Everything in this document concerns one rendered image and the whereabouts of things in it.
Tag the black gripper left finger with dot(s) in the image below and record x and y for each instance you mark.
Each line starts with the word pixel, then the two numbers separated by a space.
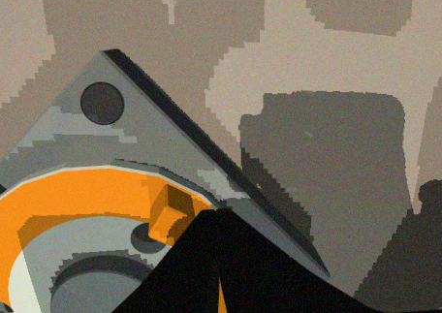
pixel 187 279

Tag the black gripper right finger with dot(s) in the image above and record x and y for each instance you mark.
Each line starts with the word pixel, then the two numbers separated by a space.
pixel 256 277

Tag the orange round plate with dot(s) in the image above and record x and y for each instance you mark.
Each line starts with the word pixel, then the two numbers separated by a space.
pixel 56 217

